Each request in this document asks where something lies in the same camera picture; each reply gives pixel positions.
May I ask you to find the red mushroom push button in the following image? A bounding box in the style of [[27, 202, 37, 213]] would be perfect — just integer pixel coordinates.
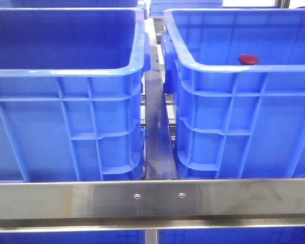
[[238, 54, 259, 65]]

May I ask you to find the steel centre divider bar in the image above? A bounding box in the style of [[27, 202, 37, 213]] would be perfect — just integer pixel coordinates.
[[144, 42, 178, 180]]

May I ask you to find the right blue plastic crate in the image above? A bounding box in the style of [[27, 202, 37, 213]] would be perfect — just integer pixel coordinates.
[[164, 9, 305, 179]]

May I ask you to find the blue plastic crate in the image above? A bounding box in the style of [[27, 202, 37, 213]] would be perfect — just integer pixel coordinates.
[[164, 9, 305, 179], [0, 8, 150, 183]]

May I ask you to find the left blue plastic crate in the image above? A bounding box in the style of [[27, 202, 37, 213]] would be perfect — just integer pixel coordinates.
[[0, 8, 150, 183]]

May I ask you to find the far right blue crate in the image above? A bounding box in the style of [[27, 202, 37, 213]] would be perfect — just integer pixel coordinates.
[[149, 0, 223, 17]]

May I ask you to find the lower left blue crate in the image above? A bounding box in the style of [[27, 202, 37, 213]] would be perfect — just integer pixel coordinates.
[[0, 230, 145, 243]]

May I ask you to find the far left blue crate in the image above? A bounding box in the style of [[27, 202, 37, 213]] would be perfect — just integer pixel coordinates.
[[5, 0, 146, 10]]

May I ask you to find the lower right blue crate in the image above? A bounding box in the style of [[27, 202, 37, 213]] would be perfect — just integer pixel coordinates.
[[159, 227, 305, 243]]

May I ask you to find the left rail screw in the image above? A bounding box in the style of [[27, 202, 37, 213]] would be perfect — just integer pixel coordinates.
[[134, 194, 141, 200]]

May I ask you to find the rail screw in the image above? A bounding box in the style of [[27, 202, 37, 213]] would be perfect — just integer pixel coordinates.
[[134, 194, 141, 200], [178, 193, 186, 199]]

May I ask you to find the right rail screw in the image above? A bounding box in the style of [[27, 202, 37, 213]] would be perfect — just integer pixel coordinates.
[[178, 193, 186, 199]]

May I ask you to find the steel vertical rack post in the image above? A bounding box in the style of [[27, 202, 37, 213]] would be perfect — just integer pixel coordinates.
[[145, 229, 159, 244]]

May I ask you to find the steel front rack rail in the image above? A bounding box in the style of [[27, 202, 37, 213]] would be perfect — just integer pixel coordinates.
[[0, 178, 305, 232]]

